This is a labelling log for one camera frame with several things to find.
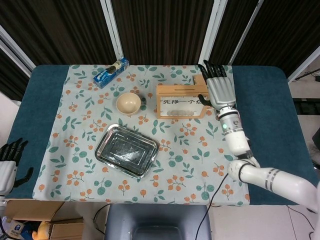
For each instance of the teal blue table cover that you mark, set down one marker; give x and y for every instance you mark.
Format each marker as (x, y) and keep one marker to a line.
(270, 112)

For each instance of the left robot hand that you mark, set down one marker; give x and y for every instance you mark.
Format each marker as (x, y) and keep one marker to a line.
(7, 175)

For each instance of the silver coin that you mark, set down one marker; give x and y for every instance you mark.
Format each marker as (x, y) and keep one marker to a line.
(178, 112)
(191, 112)
(172, 112)
(185, 112)

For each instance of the kraft spiral notebook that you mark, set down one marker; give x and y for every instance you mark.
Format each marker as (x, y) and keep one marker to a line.
(200, 80)

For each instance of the blue cookie box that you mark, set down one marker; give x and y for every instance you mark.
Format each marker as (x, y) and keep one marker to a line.
(110, 73)

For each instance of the stainless steel tray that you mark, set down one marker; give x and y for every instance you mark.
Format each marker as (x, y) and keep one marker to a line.
(126, 150)

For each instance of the wooden framed coin box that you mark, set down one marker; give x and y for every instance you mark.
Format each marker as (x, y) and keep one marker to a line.
(180, 89)

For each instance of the dark folding screen panel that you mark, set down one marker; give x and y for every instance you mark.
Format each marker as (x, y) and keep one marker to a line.
(10, 80)
(282, 32)
(162, 27)
(62, 30)
(230, 27)

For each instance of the beige bowl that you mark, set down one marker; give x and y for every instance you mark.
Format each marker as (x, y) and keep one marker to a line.
(128, 103)

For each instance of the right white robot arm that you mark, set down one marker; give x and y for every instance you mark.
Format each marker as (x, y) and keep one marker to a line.
(236, 140)

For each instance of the blue package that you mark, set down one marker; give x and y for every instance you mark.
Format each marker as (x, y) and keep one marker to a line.
(20, 228)

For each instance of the floral tablecloth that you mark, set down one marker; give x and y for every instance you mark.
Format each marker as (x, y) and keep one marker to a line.
(140, 155)

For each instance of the cardboard box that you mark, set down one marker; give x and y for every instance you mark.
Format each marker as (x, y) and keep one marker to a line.
(65, 230)

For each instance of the yellow duck toy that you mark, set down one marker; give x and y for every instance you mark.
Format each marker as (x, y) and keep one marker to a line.
(43, 231)

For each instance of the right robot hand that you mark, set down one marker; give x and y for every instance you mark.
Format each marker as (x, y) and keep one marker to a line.
(221, 90)

